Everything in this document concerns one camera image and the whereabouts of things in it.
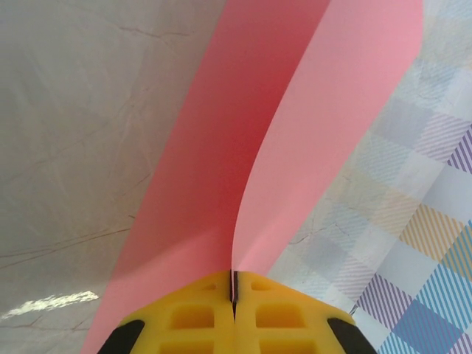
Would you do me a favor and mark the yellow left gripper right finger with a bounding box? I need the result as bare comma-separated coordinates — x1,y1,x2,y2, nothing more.
234,271,377,354

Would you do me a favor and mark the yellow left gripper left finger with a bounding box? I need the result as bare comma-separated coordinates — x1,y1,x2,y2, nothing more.
97,271,236,354

